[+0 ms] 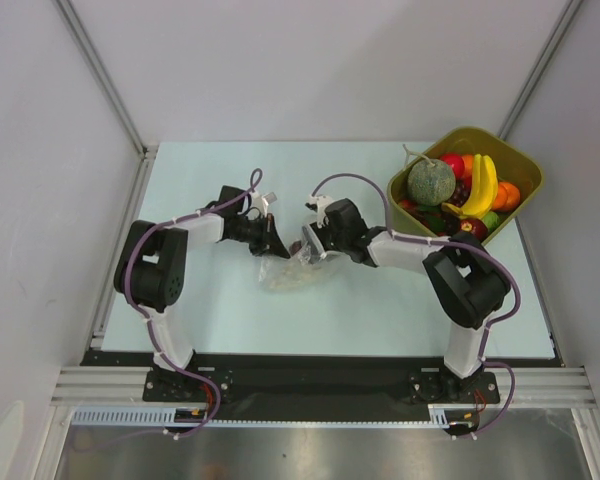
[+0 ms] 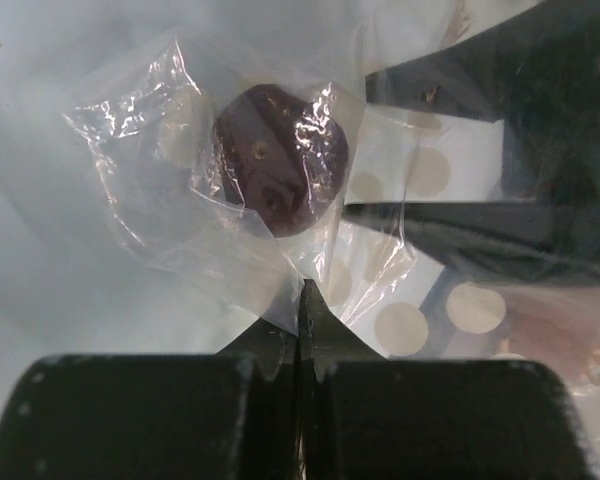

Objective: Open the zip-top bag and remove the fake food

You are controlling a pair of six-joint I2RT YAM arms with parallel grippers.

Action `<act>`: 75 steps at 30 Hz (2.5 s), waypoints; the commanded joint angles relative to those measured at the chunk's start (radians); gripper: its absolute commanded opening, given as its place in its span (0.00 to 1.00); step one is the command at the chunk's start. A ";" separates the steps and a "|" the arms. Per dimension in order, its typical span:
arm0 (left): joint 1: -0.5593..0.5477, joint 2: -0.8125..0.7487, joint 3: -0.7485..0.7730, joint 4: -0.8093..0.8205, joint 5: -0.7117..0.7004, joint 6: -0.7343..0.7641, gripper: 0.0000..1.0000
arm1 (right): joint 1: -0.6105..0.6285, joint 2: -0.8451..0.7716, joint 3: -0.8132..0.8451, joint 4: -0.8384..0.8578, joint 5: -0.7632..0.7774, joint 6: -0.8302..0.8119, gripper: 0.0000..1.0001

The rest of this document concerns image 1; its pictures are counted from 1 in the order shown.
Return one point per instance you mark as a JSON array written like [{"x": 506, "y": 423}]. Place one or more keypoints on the yellow fake banana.
[{"x": 484, "y": 188}]

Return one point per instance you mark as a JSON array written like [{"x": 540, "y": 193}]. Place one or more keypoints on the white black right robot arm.
[{"x": 469, "y": 284}]

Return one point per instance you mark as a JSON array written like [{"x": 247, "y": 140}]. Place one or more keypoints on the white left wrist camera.
[{"x": 263, "y": 202}]

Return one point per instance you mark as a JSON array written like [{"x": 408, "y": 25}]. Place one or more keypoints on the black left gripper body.
[{"x": 266, "y": 234}]

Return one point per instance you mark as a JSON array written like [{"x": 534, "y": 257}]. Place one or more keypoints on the red fake apple in bin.
[{"x": 455, "y": 162}]

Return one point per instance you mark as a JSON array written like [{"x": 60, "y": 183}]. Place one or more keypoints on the green fake lime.
[{"x": 491, "y": 221}]

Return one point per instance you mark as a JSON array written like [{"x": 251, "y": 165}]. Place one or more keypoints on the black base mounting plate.
[{"x": 363, "y": 407}]

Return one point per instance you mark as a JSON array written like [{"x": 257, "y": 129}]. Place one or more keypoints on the aluminium front frame rail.
[{"x": 526, "y": 387}]

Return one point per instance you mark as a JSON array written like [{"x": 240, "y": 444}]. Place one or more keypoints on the orange fake tangerine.
[
  {"x": 501, "y": 198},
  {"x": 513, "y": 197}
]

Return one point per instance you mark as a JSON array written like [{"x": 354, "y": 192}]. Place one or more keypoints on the olive green plastic bin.
[{"x": 469, "y": 180}]

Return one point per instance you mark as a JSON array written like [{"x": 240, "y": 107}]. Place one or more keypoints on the green netted fake melon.
[{"x": 430, "y": 181}]

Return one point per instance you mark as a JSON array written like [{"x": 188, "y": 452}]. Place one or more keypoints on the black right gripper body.
[{"x": 318, "y": 240}]

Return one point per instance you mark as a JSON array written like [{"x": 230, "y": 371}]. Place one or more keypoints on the orange fake tangerine right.
[{"x": 513, "y": 197}]

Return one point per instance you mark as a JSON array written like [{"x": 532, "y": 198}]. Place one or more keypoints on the dark red fake apple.
[{"x": 474, "y": 226}]

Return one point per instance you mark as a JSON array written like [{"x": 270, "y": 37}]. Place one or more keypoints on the aluminium corner post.
[
  {"x": 91, "y": 56},
  {"x": 540, "y": 67}
]

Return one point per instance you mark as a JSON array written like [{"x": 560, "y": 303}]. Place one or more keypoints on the purple fake grape bunch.
[{"x": 461, "y": 193}]

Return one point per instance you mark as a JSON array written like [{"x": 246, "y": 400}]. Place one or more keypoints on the orange fake orange rear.
[{"x": 468, "y": 161}]

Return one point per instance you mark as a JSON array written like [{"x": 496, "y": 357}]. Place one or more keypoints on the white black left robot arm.
[{"x": 150, "y": 273}]

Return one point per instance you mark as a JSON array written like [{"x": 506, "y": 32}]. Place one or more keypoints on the white slotted cable duct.
[{"x": 188, "y": 417}]

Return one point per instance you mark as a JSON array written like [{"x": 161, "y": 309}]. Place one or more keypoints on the clear zip top bag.
[{"x": 310, "y": 266}]

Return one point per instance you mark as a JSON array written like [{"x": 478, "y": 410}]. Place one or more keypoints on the orange fake tangerine front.
[{"x": 501, "y": 198}]

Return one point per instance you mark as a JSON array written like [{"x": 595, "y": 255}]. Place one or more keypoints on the right aluminium corner post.
[{"x": 540, "y": 67}]

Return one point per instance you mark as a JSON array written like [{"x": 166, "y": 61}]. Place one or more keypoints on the left aluminium corner post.
[{"x": 91, "y": 56}]

